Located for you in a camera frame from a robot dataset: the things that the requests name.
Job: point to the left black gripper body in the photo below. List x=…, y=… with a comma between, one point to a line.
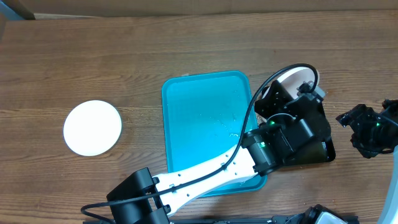
x=267, y=109

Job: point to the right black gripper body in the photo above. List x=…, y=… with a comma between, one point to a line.
x=371, y=135

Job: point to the white plate red stain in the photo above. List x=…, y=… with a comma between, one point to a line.
x=294, y=77

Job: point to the white plate blue rim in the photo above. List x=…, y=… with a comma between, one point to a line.
x=92, y=128

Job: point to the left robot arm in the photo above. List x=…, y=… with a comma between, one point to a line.
x=144, y=198

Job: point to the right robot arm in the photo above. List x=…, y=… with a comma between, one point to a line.
x=389, y=211

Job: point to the black plastic tray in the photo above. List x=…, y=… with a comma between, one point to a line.
x=314, y=152

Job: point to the teal plastic tray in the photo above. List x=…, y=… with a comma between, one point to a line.
x=203, y=116

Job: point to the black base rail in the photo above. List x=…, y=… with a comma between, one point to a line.
x=274, y=220

